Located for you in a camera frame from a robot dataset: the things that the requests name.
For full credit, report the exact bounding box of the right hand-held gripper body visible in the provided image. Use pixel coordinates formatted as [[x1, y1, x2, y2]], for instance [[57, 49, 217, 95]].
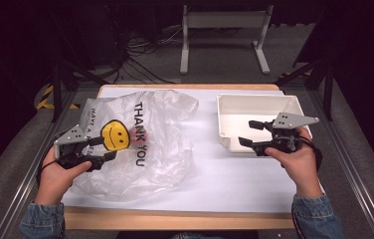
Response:
[[257, 112, 320, 157]]

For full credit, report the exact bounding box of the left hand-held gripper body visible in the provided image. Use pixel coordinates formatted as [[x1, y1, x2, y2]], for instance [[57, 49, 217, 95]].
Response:
[[54, 123, 94, 171]]

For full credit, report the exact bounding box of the white plastic bin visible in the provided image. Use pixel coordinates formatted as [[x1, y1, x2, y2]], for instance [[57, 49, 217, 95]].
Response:
[[216, 93, 314, 154]]

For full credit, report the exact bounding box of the clear smiley plastic bag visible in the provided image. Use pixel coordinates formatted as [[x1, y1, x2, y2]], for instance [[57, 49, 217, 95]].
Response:
[[72, 89, 200, 202]]

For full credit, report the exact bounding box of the person's right hand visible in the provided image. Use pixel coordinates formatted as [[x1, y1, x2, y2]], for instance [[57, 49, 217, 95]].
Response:
[[264, 126, 324, 199]]

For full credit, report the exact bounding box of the person's left hand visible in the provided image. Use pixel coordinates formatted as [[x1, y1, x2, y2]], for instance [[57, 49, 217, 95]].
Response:
[[34, 145, 94, 206]]

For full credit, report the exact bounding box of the white paper sheet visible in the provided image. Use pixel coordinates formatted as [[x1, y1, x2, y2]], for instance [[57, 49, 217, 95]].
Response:
[[61, 87, 326, 214]]

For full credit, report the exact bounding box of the black metal stand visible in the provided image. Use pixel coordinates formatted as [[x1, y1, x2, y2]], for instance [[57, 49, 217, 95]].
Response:
[[274, 59, 336, 122], [49, 9, 110, 123]]

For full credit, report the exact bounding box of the wooden table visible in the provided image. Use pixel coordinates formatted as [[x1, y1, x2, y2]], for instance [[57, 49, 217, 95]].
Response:
[[63, 83, 296, 231]]

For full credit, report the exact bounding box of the white metal stand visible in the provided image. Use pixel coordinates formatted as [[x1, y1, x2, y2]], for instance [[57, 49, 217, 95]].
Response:
[[179, 4, 275, 76]]

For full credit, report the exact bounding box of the left hand-held gripper cable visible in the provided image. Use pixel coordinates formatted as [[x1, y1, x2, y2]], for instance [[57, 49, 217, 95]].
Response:
[[35, 132, 64, 187]]

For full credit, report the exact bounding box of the hand-held gripper cable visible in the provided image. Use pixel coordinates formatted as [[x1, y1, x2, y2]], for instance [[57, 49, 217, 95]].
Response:
[[35, 132, 64, 187], [293, 134, 324, 172]]

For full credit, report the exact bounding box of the right hand-held gripper cable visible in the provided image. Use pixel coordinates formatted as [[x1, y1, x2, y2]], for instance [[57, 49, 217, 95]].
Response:
[[293, 134, 324, 172]]

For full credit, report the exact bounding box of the aluminium rail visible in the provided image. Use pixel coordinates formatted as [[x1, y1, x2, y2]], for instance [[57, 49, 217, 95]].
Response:
[[307, 89, 374, 239], [0, 89, 78, 239]]

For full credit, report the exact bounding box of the bundle of floor cables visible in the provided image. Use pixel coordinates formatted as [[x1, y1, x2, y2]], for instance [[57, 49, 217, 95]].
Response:
[[106, 6, 191, 85]]

